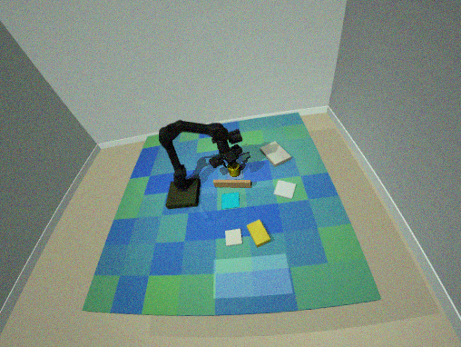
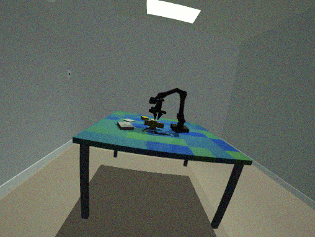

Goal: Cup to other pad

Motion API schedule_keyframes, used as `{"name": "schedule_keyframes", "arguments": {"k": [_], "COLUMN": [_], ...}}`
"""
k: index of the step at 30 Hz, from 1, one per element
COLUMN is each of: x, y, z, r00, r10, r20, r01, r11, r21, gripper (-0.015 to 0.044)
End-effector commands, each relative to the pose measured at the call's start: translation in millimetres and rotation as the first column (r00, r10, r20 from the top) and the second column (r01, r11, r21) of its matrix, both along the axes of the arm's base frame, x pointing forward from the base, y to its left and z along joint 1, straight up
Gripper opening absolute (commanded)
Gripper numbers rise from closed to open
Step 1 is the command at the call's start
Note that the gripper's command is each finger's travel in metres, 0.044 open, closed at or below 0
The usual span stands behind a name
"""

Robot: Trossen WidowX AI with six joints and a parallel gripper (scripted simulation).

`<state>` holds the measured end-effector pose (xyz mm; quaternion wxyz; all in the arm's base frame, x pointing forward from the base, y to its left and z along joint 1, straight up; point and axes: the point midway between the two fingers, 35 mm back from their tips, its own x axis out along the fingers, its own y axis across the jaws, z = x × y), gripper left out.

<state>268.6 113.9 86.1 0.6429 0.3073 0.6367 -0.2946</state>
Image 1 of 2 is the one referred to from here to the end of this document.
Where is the white flat block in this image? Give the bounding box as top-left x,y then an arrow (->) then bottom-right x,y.
225,229 -> 242,246

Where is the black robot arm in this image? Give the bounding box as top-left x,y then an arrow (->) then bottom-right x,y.
159,120 -> 242,192

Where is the yellow block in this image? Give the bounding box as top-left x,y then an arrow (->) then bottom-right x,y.
247,219 -> 270,247

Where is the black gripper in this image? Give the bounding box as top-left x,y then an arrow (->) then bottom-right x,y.
209,144 -> 242,168

